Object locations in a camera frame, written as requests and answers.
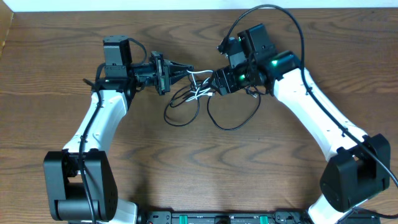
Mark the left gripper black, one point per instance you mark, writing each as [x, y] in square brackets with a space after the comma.
[164, 68]

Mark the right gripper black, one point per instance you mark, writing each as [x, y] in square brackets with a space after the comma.
[226, 83]

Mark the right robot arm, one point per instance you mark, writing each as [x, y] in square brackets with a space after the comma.
[357, 163]

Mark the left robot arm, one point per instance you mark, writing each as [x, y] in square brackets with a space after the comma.
[80, 184]

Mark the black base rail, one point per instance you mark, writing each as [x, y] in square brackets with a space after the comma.
[280, 217]

